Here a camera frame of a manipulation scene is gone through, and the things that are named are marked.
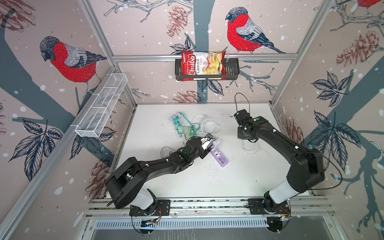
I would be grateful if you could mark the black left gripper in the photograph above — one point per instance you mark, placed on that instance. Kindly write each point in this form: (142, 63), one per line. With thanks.
(206, 151)

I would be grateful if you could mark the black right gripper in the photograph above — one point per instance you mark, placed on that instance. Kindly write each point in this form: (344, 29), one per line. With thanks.
(238, 135)

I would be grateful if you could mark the white blue power strip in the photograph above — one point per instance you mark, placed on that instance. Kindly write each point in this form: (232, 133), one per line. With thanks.
(180, 138)

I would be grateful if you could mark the purple power strip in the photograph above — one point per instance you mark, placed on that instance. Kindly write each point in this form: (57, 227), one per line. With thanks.
(219, 157)

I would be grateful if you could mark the pale lilac charger adapter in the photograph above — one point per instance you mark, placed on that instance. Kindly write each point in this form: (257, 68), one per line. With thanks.
(217, 143)

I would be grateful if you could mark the teal plug adapter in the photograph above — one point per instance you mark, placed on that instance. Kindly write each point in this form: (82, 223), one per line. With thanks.
(176, 122)

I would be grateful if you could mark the white charger adapter with cable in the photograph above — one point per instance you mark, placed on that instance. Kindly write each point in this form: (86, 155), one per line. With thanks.
(251, 147)

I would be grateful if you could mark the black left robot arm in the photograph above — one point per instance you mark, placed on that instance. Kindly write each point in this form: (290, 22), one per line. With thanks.
(125, 183)

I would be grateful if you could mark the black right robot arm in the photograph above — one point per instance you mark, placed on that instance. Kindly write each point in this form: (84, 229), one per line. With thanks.
(306, 166)

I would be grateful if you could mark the red chips bag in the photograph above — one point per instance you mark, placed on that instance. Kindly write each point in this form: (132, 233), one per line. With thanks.
(202, 63)

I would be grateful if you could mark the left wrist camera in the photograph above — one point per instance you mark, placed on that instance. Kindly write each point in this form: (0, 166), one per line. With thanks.
(207, 141)

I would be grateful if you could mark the black wall basket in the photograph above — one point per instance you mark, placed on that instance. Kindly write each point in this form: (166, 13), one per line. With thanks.
(227, 69)

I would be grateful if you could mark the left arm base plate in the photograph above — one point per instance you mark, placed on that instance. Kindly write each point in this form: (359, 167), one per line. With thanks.
(154, 208)

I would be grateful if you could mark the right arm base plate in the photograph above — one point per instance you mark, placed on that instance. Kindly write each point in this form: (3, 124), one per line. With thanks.
(260, 206)

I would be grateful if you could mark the white wire wall basket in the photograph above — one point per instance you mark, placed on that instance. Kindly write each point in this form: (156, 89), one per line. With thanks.
(99, 112)

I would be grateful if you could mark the aluminium front rail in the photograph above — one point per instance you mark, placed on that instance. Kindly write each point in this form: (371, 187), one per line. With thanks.
(217, 207)

